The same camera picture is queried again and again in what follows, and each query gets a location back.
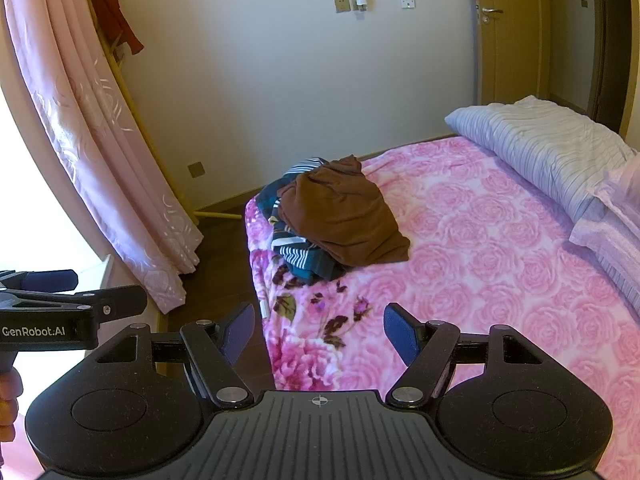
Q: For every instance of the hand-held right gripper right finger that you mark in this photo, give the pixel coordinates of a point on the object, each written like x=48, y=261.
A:
x=402, y=334

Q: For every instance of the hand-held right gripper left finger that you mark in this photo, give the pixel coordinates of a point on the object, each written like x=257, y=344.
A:
x=239, y=334

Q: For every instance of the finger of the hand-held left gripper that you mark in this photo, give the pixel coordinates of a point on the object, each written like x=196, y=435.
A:
x=50, y=280
x=120, y=302

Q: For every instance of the brown long-sleeve shirt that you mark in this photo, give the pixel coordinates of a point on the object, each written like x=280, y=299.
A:
x=345, y=215

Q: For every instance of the person's left hand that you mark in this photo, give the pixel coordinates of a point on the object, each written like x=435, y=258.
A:
x=9, y=400

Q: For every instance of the pink floral bed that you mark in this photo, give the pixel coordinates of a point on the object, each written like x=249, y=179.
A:
x=475, y=270

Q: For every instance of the dark striped garment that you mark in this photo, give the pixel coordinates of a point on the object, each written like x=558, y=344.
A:
x=300, y=256

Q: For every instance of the wooden coat rack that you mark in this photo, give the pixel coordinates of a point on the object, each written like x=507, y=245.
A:
x=220, y=215

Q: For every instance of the pink patterned curtain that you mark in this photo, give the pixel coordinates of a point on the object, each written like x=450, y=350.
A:
x=100, y=135

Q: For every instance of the grey striped pillow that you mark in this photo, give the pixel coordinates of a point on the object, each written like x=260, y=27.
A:
x=540, y=145

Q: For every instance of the lilac folded quilt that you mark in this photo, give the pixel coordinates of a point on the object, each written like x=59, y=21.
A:
x=615, y=220

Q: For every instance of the red hanging garment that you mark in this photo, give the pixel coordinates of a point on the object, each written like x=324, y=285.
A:
x=112, y=10

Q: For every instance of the brown wooden door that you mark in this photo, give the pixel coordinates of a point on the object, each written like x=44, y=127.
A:
x=510, y=50

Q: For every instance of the brown low wall socket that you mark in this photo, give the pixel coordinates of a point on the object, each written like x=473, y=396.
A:
x=196, y=170

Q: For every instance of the white wall socket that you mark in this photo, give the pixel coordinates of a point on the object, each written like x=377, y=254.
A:
x=408, y=1

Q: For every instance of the white wall device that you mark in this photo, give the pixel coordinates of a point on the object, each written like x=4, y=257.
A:
x=359, y=2

